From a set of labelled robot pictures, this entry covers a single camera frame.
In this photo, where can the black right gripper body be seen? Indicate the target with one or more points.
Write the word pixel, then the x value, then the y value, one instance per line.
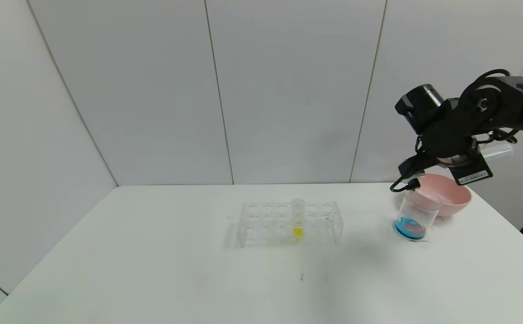
pixel 474 173

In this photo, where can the test tube with blue pigment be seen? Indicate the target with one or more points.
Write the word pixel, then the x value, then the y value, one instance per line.
pixel 500 152

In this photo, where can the test tube with yellow pigment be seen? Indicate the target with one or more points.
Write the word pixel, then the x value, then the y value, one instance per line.
pixel 297 225

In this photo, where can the clear acrylic test tube rack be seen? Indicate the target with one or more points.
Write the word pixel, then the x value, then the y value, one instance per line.
pixel 270 238

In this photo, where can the pink bowl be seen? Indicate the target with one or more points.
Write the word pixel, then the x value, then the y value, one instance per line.
pixel 455 198

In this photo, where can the clear glass beaker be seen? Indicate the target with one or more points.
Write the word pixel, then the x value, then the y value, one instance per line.
pixel 412 225

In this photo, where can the black labelled wrist camera box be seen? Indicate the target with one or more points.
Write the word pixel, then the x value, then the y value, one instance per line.
pixel 471 171

